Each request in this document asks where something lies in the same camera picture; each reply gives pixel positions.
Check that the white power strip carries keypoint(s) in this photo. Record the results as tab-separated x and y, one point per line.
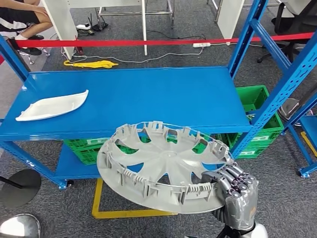
201	45
83	26

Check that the person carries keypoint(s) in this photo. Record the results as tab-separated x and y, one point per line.
14	19

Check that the steel table frame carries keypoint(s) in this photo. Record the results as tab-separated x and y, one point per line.
173	16

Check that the chrome chair base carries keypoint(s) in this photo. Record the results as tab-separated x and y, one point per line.
44	51

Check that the red barrier tape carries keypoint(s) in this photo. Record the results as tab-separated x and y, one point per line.
124	43

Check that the white curved car trim part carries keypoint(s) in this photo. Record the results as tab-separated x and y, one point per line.
49	108

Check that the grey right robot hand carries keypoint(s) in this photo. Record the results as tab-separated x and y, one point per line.
241	203

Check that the black office chair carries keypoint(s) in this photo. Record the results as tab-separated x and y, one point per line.
290	23

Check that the chrome round stand base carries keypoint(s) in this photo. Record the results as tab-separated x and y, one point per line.
287	110

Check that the black round stand base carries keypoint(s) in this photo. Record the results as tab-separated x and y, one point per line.
22	190

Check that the grey plastic wheel hubcap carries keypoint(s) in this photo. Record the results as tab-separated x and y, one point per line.
158	157

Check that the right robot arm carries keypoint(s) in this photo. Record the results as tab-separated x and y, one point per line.
257	231

